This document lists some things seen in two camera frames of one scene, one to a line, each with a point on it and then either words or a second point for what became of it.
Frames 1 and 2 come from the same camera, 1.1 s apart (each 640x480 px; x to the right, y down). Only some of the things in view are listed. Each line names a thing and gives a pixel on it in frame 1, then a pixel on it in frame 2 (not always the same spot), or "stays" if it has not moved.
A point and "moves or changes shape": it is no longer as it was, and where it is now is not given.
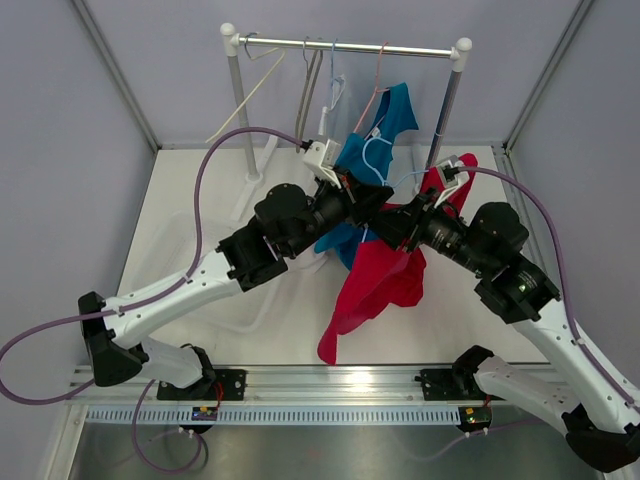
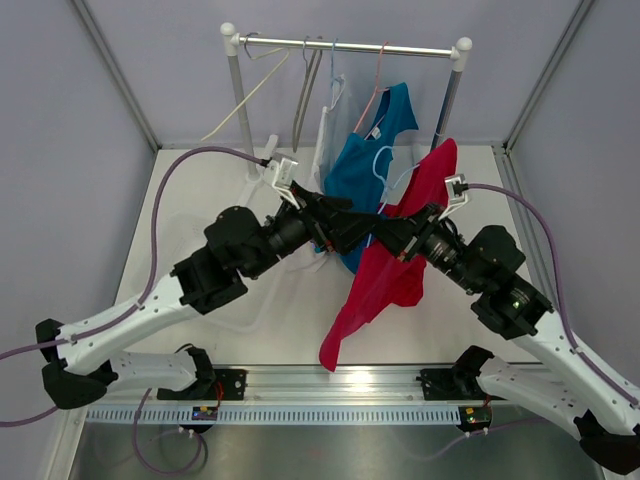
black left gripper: [358, 199] -> [328, 229]
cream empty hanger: [263, 79] stays
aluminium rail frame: [294, 386] stays
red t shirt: [379, 273] moves or changes shape
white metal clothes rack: [459, 53] stays
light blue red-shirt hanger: [378, 171] -> [387, 187]
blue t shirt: [372, 152] stays
